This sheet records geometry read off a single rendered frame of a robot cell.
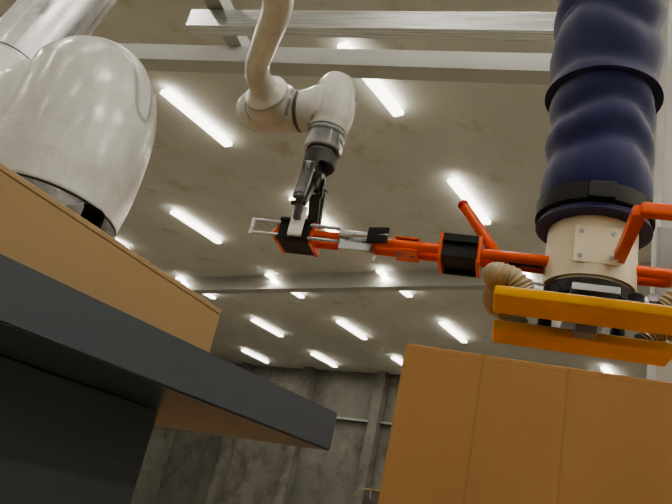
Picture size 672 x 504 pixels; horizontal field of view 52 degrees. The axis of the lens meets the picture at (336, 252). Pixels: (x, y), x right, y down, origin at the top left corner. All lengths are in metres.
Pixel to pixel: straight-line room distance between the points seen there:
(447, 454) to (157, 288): 0.61
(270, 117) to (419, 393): 0.78
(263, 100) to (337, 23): 2.29
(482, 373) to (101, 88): 0.72
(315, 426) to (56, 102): 0.42
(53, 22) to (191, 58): 3.46
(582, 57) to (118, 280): 1.17
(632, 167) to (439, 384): 0.58
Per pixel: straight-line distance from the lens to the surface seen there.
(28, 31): 1.03
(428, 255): 1.44
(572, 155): 1.43
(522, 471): 1.12
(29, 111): 0.77
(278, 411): 0.66
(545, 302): 1.24
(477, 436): 1.12
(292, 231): 1.44
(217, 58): 4.42
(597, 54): 1.56
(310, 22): 3.93
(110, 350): 0.52
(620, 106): 1.49
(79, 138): 0.74
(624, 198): 1.38
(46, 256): 0.60
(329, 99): 1.59
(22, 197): 0.59
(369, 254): 1.42
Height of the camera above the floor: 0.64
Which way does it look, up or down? 22 degrees up
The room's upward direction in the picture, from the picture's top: 13 degrees clockwise
